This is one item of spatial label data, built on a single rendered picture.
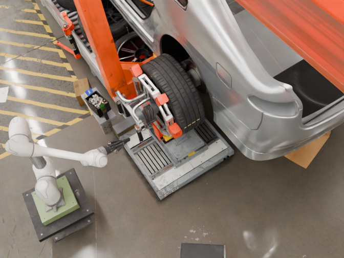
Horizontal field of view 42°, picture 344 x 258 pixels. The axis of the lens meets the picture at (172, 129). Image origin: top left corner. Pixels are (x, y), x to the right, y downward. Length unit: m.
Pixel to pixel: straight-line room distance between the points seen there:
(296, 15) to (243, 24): 2.82
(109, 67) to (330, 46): 2.93
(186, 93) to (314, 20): 2.37
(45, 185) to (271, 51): 2.13
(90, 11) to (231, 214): 2.08
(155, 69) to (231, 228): 1.53
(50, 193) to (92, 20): 1.42
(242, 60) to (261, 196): 1.69
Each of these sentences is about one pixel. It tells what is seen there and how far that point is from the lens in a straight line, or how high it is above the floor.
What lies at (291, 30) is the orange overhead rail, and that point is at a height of 3.00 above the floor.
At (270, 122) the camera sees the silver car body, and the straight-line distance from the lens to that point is 2.89.
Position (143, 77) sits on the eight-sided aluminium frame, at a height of 1.12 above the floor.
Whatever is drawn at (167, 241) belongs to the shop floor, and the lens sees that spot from 3.99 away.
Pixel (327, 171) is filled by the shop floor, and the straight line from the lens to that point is 4.32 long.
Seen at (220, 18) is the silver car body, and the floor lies 1.76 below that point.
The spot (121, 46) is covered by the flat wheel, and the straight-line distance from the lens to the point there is 4.65.
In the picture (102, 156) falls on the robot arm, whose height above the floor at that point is 0.95.
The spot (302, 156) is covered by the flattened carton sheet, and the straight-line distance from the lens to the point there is 4.35.
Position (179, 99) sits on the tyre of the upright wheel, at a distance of 3.36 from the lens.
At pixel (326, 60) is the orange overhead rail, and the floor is 3.00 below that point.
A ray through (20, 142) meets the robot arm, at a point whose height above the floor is 1.18.
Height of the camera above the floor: 3.73
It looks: 56 degrees down
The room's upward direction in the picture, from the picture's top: 12 degrees counter-clockwise
